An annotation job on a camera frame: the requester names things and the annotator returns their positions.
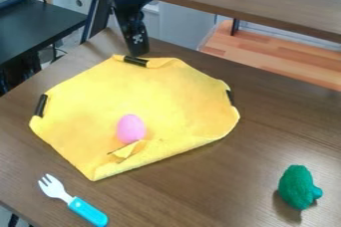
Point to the green toy broccoli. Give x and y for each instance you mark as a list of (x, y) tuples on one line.
[(298, 187)]

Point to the brown wooden shelf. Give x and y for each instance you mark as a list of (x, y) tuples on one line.
[(266, 2)]

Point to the black desk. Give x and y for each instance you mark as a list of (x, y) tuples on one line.
[(31, 25)]

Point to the yellow cloth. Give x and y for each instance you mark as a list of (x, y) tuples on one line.
[(155, 95)]

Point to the pink toy egg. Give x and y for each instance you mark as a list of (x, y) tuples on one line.
[(130, 128)]

